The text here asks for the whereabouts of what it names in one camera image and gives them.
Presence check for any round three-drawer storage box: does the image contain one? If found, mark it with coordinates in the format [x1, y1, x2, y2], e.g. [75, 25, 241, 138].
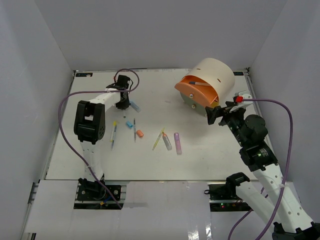
[174, 58, 236, 116]

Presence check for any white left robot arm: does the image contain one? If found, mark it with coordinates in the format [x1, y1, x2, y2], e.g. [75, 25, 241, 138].
[73, 75, 133, 182]

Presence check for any light blue highlighter cap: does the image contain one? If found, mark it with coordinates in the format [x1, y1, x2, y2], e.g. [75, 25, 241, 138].
[125, 121, 134, 129]

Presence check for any thin yellow highlighter pen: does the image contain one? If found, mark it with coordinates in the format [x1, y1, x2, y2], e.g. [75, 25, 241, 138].
[152, 127, 165, 151]

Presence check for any light blue highlighter body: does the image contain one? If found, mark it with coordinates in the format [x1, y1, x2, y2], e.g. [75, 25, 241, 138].
[130, 101, 141, 113]

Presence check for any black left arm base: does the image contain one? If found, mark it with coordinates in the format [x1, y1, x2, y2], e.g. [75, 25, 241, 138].
[73, 178, 127, 210]

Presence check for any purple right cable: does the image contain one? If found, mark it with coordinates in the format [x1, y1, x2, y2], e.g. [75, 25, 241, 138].
[227, 97, 293, 240]

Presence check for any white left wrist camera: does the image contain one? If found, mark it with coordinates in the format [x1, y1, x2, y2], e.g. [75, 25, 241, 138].
[105, 82, 121, 91]

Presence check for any yellow capped white marker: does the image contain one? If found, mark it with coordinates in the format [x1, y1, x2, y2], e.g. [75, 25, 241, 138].
[110, 121, 117, 142]

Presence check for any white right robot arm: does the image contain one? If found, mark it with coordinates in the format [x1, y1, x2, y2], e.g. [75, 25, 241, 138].
[205, 96, 320, 240]

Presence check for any orange highlighter cap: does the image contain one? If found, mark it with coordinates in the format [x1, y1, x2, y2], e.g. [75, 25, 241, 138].
[136, 130, 144, 138]

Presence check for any orange tipped highlighter body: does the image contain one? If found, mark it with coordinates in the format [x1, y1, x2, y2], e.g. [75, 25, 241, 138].
[162, 132, 172, 151]

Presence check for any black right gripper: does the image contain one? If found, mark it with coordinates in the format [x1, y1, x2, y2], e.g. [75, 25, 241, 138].
[205, 101, 248, 148]

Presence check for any pink purple highlighter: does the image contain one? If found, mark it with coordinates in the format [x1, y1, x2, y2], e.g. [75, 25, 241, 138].
[173, 132, 182, 155]

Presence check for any blue capped white marker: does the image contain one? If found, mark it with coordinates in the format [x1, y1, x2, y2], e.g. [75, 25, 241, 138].
[189, 81, 211, 87]

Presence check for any grey gel pen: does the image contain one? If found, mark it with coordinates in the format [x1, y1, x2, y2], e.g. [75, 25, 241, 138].
[133, 118, 137, 142]

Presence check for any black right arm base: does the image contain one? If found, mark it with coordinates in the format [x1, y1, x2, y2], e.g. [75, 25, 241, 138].
[204, 184, 251, 212]

